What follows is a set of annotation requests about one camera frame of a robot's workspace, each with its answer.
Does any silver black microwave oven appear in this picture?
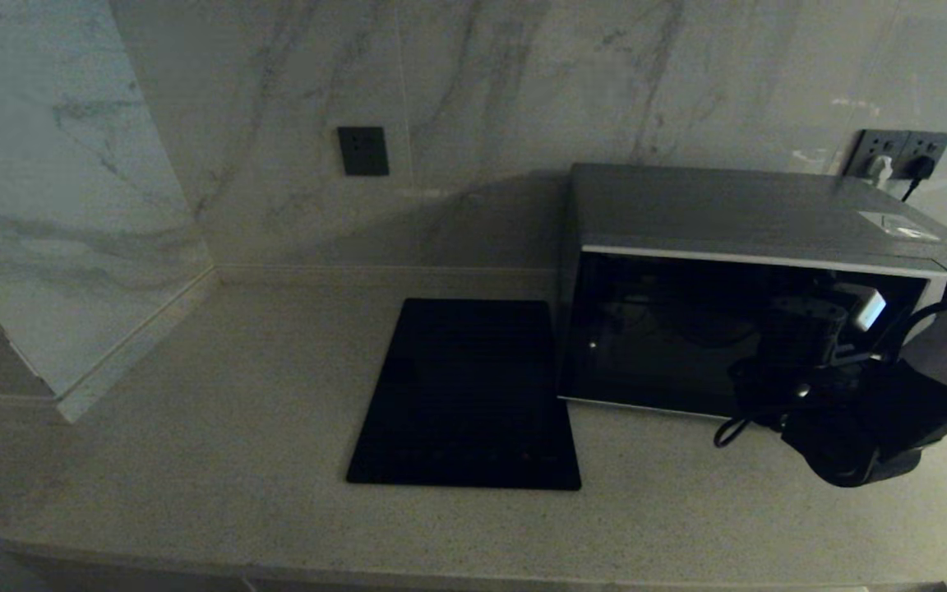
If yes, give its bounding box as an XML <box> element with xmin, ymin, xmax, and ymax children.
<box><xmin>557</xmin><ymin>163</ymin><xmax>947</xmax><ymax>420</ymax></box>

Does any dark glass microwave door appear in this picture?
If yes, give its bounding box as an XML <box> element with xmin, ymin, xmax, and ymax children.
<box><xmin>560</xmin><ymin>245</ymin><xmax>947</xmax><ymax>420</ymax></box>

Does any black induction cooktop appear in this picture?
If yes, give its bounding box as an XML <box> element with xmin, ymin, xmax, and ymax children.
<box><xmin>346</xmin><ymin>298</ymin><xmax>582</xmax><ymax>492</ymax></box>

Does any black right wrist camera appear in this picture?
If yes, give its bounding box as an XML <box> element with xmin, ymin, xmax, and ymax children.
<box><xmin>769</xmin><ymin>298</ymin><xmax>848</xmax><ymax>367</ymax></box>

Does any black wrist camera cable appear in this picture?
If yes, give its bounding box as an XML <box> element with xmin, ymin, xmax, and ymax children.
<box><xmin>714</xmin><ymin>415</ymin><xmax>752</xmax><ymax>449</ymax></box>

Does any grey wall socket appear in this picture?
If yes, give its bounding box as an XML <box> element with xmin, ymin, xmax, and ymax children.
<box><xmin>903</xmin><ymin>132</ymin><xmax>947</xmax><ymax>182</ymax></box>
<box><xmin>845</xmin><ymin>129</ymin><xmax>908</xmax><ymax>180</ymax></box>

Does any dark single wall socket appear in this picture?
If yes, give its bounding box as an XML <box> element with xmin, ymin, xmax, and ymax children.
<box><xmin>338</xmin><ymin>126</ymin><xmax>390</xmax><ymax>177</ymax></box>

